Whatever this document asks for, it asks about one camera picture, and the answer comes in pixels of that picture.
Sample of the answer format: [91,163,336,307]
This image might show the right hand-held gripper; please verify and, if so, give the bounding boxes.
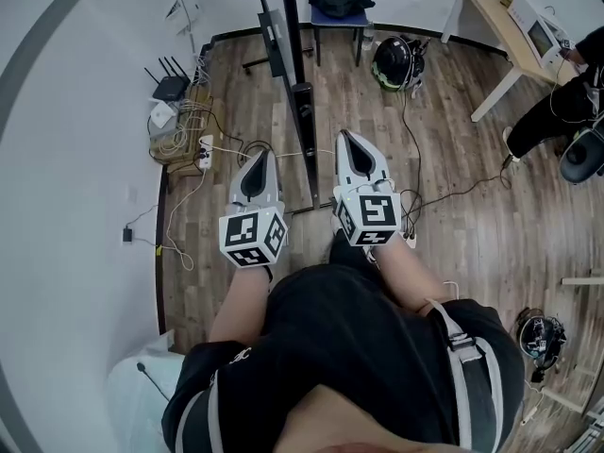
[332,128,405,249]

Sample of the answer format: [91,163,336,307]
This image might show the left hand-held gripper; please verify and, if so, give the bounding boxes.
[218,151,290,270]

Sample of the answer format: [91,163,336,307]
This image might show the person's right forearm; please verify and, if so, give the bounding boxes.
[372,241,458,314]

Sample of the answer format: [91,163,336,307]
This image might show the person's left forearm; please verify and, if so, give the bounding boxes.
[209,265,274,344]

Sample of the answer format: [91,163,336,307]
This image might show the white power strip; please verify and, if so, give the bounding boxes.
[197,134,214,169]

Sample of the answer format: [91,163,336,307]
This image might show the cardboard box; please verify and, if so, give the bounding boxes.
[149,85,226,176]

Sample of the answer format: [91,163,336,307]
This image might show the black helmet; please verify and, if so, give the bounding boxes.
[371,35,431,93]

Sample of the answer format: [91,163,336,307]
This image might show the white router box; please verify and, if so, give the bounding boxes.
[148,100,180,139]

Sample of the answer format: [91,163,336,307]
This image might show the black router with antennas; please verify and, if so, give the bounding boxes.
[143,56,192,102]

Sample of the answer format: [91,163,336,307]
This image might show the blue chair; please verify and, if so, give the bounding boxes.
[304,0,374,68]

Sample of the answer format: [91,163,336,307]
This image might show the person's black shirt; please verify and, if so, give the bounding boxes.
[161,241,526,453]

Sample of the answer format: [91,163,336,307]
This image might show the light wood desk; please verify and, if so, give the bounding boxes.
[441,0,579,123]

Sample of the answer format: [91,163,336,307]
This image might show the white device with screen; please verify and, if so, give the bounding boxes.
[507,0,567,69]

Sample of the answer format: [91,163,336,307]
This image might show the black office chair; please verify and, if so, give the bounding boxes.
[560,115,604,184]

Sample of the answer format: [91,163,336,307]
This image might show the black headset device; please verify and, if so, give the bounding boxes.
[516,307,567,384]

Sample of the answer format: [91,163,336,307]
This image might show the coiled black cable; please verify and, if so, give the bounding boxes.
[237,140,276,169]

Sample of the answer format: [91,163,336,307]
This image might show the thin white cable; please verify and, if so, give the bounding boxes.
[210,146,337,159]

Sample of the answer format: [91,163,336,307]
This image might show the long black floor cable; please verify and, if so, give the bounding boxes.
[400,90,513,207]

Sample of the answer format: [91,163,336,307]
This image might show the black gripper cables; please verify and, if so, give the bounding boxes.
[398,189,426,241]

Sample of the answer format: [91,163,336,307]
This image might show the bundle of white cables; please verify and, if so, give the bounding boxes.
[158,106,209,158]

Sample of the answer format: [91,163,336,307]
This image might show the thick white floor cable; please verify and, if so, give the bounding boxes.
[155,167,209,273]

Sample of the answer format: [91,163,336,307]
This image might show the white wall cable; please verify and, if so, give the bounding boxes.
[172,0,199,60]

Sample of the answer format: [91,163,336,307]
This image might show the grey shoulder strap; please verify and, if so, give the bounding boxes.
[176,387,223,453]
[424,297,506,453]

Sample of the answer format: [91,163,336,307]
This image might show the black cable with plug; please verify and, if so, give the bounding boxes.
[136,361,171,403]

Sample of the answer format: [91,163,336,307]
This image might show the light wood table frame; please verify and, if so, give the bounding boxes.
[542,276,604,414]

